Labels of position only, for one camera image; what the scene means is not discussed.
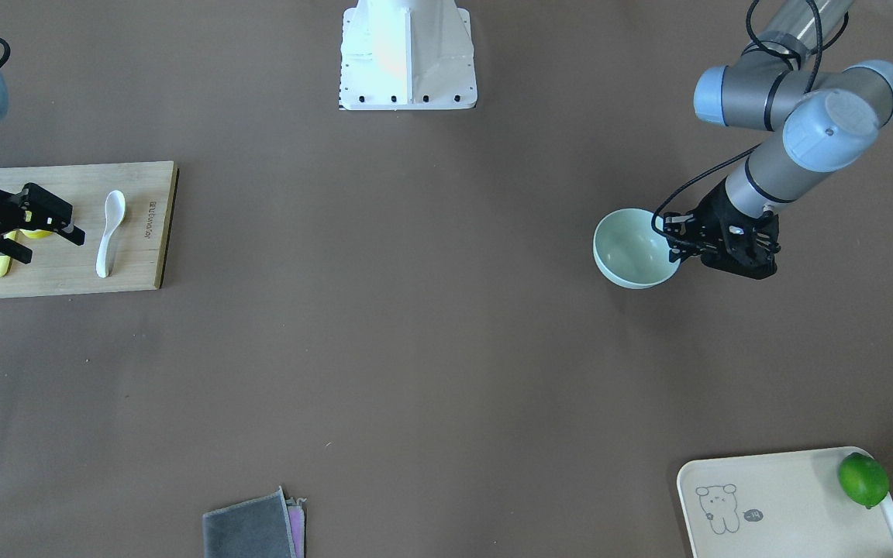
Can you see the pale green bowl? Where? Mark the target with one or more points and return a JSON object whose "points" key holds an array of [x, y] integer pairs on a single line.
{"points": [[629, 252]]}

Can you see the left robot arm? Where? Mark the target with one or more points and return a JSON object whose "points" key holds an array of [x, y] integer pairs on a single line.
{"points": [[818, 124]]}

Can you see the cream tray with bear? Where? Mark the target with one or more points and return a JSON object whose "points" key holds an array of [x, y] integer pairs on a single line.
{"points": [[788, 504]]}

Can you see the yellow lemon slice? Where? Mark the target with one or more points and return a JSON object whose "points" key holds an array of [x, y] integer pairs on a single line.
{"points": [[36, 233]]}

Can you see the green lime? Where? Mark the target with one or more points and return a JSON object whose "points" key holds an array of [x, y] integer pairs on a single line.
{"points": [[863, 480]]}

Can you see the yellow plastic spoon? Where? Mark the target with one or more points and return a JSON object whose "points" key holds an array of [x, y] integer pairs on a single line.
{"points": [[6, 260]]}

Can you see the grey folded cloth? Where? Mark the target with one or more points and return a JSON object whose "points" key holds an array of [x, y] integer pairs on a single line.
{"points": [[271, 526]]}

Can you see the white ceramic spoon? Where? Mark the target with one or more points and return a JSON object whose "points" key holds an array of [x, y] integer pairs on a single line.
{"points": [[115, 208]]}

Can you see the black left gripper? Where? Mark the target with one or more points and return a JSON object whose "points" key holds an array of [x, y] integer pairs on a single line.
{"points": [[712, 215]]}

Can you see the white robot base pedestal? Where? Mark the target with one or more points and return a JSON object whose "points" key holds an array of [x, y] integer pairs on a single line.
{"points": [[407, 55]]}

